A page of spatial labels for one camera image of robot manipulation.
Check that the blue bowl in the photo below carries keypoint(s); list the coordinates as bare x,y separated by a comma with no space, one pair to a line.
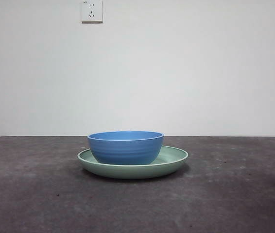
125,148

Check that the green plate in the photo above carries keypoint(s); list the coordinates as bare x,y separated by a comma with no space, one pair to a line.
132,171

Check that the white wall socket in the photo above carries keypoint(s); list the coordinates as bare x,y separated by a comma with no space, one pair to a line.
91,12

